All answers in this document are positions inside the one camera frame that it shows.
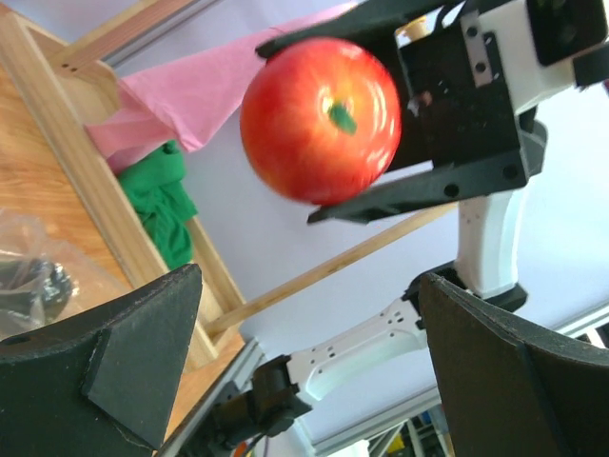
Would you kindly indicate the wooden rack base frame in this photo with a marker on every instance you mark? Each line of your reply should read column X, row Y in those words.
column 66, row 87

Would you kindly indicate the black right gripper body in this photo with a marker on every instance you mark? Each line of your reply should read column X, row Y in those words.
column 457, row 109

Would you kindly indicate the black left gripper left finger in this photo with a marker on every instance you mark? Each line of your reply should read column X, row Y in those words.
column 103, row 382

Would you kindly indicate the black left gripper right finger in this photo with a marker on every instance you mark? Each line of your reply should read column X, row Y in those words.
column 510, row 387

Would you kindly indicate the fake dark purple fruit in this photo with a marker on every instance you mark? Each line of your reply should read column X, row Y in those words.
column 34, row 289

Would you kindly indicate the green tank top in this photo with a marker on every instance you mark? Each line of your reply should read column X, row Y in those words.
column 154, row 188

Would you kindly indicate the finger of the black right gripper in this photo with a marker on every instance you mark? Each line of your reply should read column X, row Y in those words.
column 371, row 25
column 431, row 189

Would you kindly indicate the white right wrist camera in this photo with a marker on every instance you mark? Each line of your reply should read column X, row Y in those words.
column 547, row 47

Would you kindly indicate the pink shirt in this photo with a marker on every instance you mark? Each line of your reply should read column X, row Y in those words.
column 186, row 87

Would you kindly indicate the wooden clothes rack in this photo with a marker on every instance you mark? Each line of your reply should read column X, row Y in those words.
column 331, row 266

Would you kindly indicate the clear zip top bag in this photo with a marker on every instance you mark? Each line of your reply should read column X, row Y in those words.
column 24, row 236

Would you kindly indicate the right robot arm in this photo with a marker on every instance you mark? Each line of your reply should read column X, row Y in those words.
column 288, row 386

